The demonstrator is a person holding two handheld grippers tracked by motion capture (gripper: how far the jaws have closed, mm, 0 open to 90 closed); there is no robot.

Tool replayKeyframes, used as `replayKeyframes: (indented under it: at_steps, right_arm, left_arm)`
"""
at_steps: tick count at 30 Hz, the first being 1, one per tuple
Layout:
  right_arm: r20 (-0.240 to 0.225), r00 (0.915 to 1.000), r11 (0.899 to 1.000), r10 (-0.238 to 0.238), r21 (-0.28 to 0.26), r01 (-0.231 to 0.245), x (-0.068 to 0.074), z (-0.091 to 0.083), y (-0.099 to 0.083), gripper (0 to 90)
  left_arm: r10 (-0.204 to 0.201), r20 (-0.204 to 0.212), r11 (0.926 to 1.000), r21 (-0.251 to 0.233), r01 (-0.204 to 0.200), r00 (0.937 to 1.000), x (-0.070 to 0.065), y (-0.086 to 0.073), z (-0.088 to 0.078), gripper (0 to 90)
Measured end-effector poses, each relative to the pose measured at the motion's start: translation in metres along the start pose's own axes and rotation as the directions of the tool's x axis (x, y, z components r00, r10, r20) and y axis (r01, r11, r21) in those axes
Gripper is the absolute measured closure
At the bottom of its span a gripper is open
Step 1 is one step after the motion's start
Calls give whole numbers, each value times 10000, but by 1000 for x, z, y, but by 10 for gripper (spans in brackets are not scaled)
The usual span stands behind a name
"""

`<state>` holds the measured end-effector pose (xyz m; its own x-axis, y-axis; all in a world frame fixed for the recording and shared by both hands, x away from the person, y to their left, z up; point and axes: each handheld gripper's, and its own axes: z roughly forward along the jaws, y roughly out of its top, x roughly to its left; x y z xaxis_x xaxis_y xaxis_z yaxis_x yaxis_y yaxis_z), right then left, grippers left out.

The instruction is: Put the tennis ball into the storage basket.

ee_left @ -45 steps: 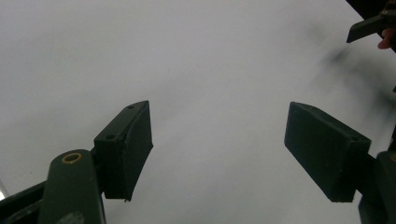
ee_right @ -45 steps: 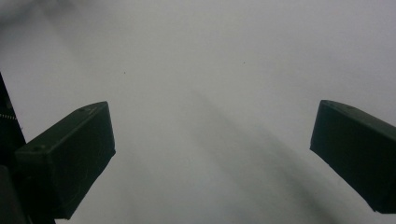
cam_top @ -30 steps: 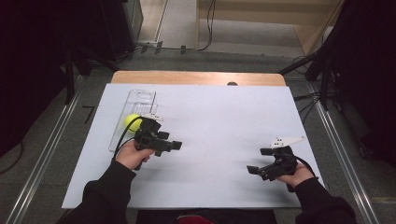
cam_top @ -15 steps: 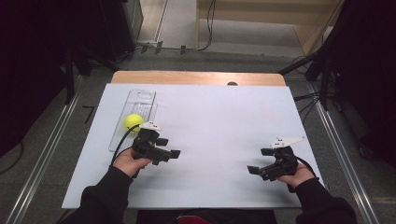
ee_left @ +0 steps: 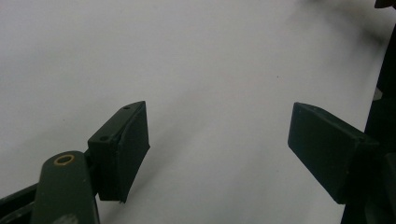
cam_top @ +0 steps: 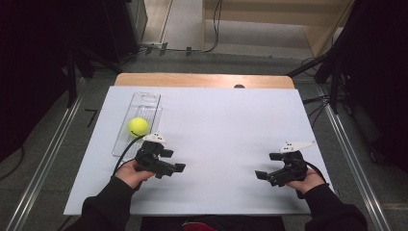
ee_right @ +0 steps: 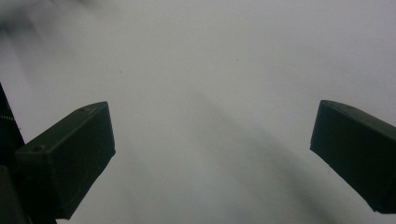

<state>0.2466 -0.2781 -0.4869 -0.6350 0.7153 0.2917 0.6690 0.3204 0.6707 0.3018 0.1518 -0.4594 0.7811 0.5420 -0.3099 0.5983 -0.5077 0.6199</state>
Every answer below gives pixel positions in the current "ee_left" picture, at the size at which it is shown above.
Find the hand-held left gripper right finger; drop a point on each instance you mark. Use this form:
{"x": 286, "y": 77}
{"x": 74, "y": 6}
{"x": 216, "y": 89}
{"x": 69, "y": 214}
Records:
{"x": 327, "y": 149}

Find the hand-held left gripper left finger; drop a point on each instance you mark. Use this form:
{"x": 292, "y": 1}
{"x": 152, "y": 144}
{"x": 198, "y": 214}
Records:
{"x": 121, "y": 152}

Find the white table cover board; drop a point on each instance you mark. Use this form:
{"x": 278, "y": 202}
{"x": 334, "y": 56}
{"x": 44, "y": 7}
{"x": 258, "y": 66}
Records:
{"x": 202, "y": 62}

